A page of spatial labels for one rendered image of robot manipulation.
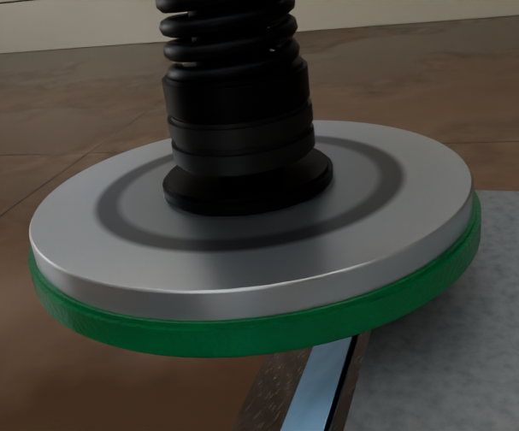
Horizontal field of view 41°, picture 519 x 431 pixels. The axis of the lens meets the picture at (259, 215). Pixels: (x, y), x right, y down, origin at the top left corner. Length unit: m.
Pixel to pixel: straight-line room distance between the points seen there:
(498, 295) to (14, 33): 7.40
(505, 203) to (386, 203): 0.16
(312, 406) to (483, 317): 0.09
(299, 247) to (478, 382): 0.09
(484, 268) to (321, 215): 0.11
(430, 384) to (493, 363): 0.03
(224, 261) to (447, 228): 0.09
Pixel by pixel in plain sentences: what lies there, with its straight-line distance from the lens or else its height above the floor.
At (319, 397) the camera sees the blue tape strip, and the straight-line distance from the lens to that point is 0.31.
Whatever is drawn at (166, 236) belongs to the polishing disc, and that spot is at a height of 0.88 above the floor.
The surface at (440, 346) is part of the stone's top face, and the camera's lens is 0.31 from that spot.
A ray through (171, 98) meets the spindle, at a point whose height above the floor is 0.93.
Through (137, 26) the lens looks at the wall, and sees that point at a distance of 6.99.
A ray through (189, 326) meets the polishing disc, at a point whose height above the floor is 0.87.
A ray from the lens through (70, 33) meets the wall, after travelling 7.33.
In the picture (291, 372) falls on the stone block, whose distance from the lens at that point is 0.38.
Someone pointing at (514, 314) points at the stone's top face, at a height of 0.82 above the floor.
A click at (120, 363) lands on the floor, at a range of 1.83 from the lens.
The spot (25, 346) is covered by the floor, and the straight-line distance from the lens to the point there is 2.02.
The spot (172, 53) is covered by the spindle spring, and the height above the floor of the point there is 0.95.
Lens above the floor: 1.00
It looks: 23 degrees down
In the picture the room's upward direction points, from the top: 7 degrees counter-clockwise
